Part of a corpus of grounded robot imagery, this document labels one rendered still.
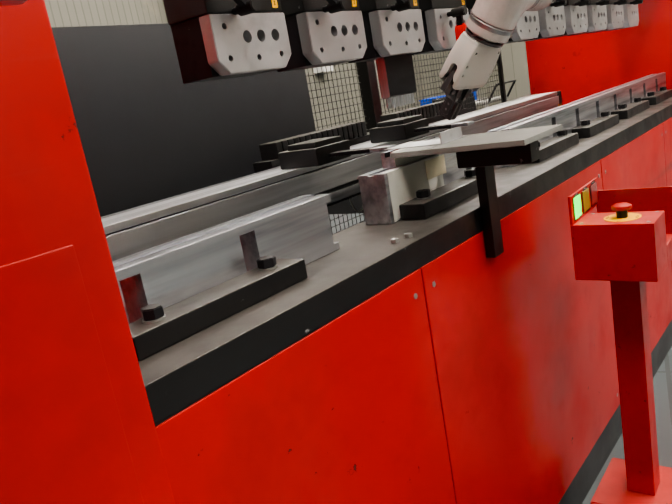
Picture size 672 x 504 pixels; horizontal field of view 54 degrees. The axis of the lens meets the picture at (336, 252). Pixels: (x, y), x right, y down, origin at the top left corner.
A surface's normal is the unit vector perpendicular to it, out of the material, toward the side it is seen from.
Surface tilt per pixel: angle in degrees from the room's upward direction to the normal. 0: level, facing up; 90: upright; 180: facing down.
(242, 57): 90
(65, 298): 90
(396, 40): 90
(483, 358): 90
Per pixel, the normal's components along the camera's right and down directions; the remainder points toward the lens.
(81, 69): 0.78, 0.00
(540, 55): -0.60, 0.29
